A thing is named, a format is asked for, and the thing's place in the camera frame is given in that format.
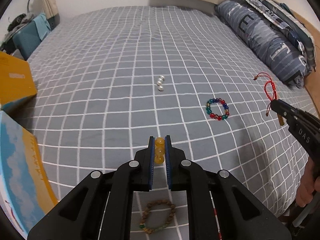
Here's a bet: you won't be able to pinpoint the red cord bracelet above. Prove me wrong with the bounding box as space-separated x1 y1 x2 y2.
253 71 286 127

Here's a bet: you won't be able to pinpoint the brown wooden bead bracelet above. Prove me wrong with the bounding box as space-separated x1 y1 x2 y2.
139 199 177 235

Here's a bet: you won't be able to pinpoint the multicolour glass bead bracelet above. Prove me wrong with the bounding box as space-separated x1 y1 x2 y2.
205 98 230 121

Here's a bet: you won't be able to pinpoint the yellow bead bracelet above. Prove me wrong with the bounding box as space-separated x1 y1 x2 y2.
154 136 166 165

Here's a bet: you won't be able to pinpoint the white pearl beads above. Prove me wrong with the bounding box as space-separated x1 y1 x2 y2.
157 75 165 92

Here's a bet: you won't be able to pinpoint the person's right hand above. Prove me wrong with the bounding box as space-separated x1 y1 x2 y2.
296 157 319 207

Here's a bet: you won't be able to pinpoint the wooden headboard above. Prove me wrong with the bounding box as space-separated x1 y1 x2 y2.
290 8 320 113

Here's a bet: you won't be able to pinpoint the blue lettered pillow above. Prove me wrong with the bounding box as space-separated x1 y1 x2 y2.
215 0 311 88

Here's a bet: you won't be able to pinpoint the blue orange cardboard box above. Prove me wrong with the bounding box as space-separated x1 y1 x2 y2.
1 53 58 238

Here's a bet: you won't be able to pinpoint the patterned folded quilt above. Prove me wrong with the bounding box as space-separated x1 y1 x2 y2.
245 0 316 68

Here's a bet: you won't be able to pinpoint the grey checked bed sheet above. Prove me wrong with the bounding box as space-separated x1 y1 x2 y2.
23 7 308 216

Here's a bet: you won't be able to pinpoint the teal suitcase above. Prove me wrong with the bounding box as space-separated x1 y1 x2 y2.
13 20 42 60

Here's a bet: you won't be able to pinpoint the light blue cloth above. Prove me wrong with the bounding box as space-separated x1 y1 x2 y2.
33 12 51 41

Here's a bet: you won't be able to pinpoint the black headphones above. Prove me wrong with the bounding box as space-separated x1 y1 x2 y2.
7 14 26 32

